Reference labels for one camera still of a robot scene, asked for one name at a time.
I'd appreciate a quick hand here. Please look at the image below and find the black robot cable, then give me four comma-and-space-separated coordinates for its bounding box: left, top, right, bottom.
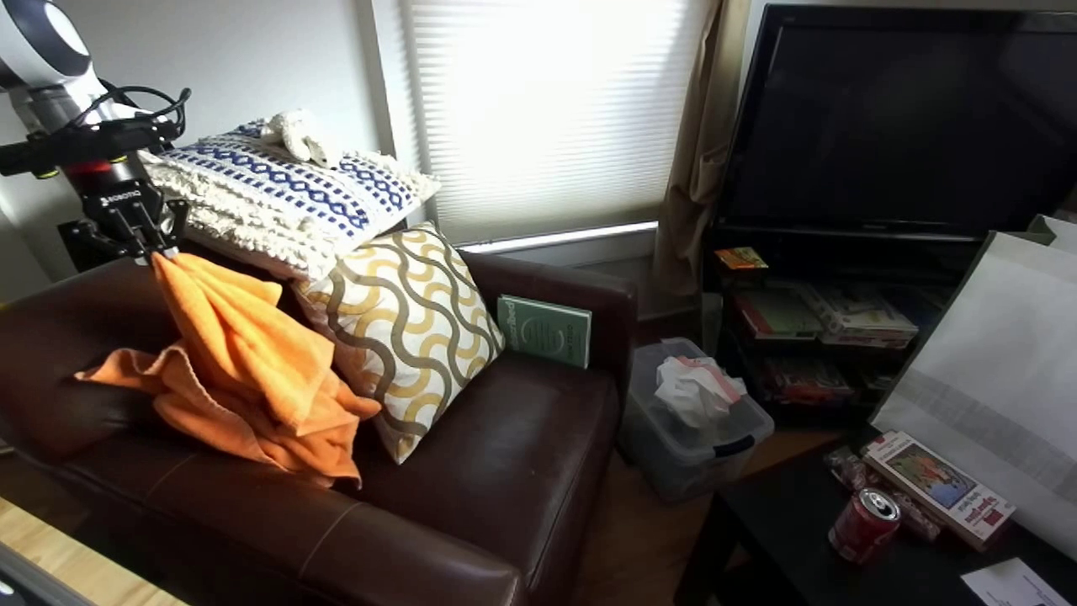
64, 81, 194, 149

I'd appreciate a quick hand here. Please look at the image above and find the white window blind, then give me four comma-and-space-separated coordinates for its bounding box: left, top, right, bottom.
398, 0, 703, 245

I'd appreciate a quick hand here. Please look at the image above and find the large white board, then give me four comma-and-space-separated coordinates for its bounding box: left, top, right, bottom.
873, 228, 1077, 565

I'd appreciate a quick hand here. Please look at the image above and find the stack of shelf books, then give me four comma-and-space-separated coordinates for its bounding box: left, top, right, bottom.
734, 281, 923, 352

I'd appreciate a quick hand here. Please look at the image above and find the white red printed box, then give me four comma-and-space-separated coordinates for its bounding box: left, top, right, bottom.
861, 429, 1020, 551

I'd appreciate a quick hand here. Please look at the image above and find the white paper sheet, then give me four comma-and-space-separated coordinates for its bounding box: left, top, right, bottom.
959, 557, 1075, 606

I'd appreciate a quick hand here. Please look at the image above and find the green book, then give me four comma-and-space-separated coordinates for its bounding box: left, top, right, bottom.
496, 294, 596, 375

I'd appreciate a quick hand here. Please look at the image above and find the yellow grey wave-pattern pillow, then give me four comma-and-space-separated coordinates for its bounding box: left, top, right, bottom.
291, 220, 507, 467

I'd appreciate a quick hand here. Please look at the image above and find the orange towel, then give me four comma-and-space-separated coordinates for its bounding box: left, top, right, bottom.
72, 249, 387, 490

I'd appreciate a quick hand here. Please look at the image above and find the grey plastic storage bin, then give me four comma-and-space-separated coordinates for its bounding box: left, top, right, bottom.
619, 335, 777, 503

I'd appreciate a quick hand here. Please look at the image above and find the small white plush toy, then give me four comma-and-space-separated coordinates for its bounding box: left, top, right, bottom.
260, 107, 329, 166

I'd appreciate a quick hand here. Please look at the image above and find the light wooden table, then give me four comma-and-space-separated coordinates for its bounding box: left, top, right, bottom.
0, 495, 190, 606

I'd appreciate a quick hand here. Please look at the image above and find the black flat-screen television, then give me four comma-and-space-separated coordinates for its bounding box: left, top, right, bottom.
716, 0, 1077, 242

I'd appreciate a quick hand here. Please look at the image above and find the blue white fringed pillow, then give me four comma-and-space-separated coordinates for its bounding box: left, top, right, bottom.
135, 115, 444, 284

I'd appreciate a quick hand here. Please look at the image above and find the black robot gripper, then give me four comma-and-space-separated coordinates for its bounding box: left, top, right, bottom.
66, 175, 190, 271

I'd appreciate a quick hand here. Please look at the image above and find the dark coffee table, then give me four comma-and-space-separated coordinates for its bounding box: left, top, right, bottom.
677, 442, 1077, 606

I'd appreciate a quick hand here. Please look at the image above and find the white crumpled cloth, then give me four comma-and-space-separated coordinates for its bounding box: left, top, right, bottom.
654, 352, 751, 432

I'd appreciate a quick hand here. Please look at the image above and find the beige curtain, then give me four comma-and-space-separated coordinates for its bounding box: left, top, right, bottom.
654, 0, 758, 295

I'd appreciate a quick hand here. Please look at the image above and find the brown leather sofa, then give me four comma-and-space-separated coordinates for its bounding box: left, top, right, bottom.
0, 236, 639, 606

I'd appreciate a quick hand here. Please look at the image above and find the dark television stand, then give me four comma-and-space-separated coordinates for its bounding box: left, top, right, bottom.
699, 228, 997, 432

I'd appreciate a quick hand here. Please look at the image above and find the black bag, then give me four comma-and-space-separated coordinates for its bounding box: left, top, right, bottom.
53, 217, 113, 277

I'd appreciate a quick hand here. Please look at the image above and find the red soda can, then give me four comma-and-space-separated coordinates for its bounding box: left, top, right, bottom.
825, 485, 905, 565

